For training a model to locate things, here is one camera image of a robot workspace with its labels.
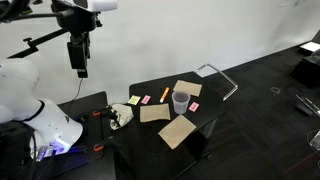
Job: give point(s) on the white flat sheet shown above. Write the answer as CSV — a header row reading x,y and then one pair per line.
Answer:
x,y
311,46

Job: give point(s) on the large brown paper napkin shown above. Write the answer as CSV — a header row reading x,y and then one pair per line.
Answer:
x,y
176,131

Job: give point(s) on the yellow packet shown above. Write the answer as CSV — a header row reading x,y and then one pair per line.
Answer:
x,y
134,100

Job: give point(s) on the pink packet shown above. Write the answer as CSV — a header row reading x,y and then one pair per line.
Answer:
x,y
193,106
146,99

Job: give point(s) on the translucent plastic cup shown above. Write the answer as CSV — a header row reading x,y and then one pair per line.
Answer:
x,y
181,105

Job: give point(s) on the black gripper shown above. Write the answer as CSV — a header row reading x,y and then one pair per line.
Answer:
x,y
79,53

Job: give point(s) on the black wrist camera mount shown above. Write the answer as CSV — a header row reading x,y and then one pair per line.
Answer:
x,y
76,20

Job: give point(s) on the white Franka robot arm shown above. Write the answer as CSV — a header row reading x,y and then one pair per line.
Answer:
x,y
50,126

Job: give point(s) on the black table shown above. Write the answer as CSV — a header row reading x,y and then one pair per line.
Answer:
x,y
143,143

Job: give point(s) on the grey frame object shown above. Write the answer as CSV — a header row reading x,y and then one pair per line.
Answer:
x,y
316,141

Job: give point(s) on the black box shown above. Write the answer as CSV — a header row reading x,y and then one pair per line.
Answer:
x,y
306,71

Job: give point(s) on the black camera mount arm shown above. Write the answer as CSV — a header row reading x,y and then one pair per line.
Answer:
x,y
50,38

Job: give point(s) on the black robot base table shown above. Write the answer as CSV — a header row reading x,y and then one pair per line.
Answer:
x,y
90,100

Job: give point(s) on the crumpled white cloth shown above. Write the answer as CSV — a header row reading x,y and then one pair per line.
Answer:
x,y
121,115

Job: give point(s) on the orange Expo marker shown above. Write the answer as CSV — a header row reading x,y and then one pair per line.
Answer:
x,y
164,95

